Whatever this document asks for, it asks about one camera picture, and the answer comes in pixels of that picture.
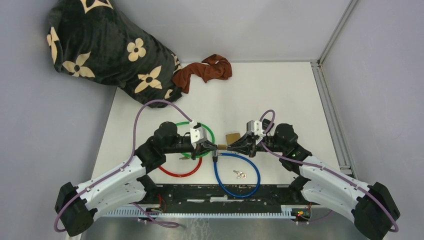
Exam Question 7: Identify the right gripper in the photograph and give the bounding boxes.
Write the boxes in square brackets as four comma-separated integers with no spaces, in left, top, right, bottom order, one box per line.
[226,131,285,159]

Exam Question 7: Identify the blue cable lock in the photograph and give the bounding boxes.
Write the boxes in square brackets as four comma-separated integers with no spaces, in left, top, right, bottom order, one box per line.
[211,150,262,199]

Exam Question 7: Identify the red cable lock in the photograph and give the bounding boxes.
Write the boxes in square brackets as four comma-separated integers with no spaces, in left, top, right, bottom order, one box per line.
[158,155,203,178]

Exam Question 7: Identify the green cable lock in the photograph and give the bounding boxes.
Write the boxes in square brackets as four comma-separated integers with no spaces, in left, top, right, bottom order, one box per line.
[176,121,215,158]

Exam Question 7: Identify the small brass padlock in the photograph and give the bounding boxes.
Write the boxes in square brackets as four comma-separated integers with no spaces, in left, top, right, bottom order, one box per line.
[217,144,231,151]

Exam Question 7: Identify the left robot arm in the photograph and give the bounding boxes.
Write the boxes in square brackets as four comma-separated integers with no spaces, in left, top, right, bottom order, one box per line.
[54,121,218,237]

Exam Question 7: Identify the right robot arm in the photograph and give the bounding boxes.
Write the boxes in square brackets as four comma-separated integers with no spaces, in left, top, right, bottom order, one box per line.
[226,123,400,240]

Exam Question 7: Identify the blue lock loose key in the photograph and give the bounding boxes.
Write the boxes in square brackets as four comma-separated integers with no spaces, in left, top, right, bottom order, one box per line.
[233,170,247,179]

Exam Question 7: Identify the brown towel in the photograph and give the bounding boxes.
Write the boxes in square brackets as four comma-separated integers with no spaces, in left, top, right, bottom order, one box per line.
[172,54,233,94]

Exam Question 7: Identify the black floral plush blanket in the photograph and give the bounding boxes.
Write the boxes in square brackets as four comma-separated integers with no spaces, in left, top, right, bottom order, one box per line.
[47,0,182,108]

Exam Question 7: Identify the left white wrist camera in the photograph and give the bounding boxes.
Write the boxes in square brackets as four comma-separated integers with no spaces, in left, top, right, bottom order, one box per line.
[189,120,208,145]

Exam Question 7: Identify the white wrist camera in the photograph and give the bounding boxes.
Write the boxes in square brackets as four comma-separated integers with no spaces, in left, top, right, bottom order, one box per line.
[189,120,208,145]
[246,120,265,137]

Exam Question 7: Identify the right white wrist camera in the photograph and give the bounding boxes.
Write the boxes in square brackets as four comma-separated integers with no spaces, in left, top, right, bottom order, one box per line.
[246,120,265,137]

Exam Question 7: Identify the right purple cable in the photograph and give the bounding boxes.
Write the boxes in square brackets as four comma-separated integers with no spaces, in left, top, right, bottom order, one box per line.
[258,109,399,233]

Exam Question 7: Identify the purple cable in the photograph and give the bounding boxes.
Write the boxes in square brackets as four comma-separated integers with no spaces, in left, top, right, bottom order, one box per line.
[53,99,195,233]
[258,109,399,233]

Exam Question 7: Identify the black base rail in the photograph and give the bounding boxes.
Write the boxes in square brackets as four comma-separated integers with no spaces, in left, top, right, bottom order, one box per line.
[139,184,310,214]

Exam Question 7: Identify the white cable duct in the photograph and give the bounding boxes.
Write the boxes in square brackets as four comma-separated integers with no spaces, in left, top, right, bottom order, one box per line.
[103,205,296,220]

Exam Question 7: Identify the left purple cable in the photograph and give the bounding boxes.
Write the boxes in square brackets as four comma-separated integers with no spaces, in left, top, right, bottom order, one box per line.
[53,99,195,233]

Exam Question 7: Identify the aluminium frame rail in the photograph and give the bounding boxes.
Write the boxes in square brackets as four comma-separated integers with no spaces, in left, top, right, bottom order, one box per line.
[310,0,359,178]

